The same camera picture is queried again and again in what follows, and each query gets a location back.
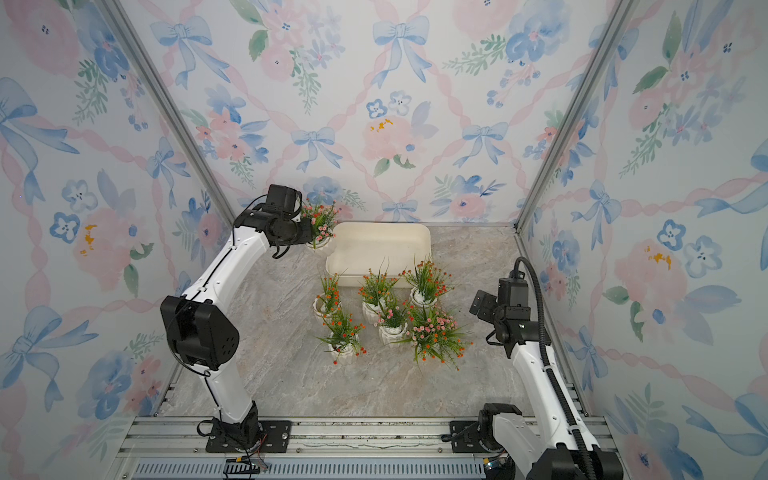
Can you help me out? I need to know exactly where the pink flowered potted gypsophila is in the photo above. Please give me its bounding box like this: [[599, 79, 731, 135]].
[[301, 201, 339, 250]]

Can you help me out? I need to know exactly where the orange flowered potted gypsophila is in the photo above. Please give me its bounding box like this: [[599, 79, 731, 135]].
[[312, 274, 341, 320]]

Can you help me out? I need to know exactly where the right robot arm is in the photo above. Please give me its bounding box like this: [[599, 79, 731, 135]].
[[469, 290, 624, 479]]

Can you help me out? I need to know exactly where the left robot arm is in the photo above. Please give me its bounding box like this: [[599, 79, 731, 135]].
[[160, 202, 312, 453]]

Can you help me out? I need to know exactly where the large pink flowered potted plant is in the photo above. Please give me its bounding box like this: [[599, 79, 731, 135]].
[[397, 305, 472, 370]]

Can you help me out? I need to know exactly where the cream plastic storage box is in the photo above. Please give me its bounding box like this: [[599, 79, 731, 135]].
[[325, 222, 432, 287]]

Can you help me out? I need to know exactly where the centre small potted gypsophila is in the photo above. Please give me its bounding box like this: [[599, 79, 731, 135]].
[[377, 295, 409, 346]]

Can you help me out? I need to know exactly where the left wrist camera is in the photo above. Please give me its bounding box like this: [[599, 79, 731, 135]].
[[262, 184, 303, 219]]

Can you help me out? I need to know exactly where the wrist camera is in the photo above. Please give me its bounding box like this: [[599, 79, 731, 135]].
[[497, 272, 529, 307], [262, 184, 303, 219]]

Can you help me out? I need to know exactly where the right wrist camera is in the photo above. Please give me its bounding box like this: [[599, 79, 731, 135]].
[[497, 272, 529, 307]]

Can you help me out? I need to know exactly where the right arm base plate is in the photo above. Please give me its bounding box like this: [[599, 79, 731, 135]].
[[441, 415, 540, 454]]

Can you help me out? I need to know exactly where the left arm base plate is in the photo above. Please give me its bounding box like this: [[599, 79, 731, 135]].
[[204, 419, 293, 454]]

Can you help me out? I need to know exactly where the aluminium rail frame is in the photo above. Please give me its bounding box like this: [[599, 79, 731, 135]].
[[113, 416, 625, 480]]

